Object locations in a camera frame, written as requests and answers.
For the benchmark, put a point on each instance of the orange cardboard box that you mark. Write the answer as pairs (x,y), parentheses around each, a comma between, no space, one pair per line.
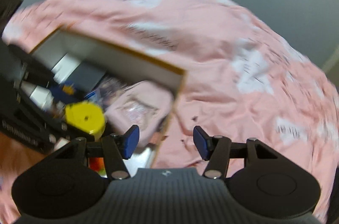
(106,70)

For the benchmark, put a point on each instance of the pink bed quilt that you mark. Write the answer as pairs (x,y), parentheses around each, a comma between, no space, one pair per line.
(243,79)

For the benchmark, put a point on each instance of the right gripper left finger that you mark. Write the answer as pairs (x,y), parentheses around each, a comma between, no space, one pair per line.
(116,149)

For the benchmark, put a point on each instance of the white booklet in box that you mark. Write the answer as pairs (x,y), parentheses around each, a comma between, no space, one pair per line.
(64,68)

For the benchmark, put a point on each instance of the yellow round plush toy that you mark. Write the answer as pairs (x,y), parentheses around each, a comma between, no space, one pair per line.
(86,116)

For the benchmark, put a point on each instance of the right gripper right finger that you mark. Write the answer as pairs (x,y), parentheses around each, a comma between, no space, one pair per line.
(213,149)

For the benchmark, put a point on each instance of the brown dog plush toy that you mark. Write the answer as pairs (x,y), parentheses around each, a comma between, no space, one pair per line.
(63,94)

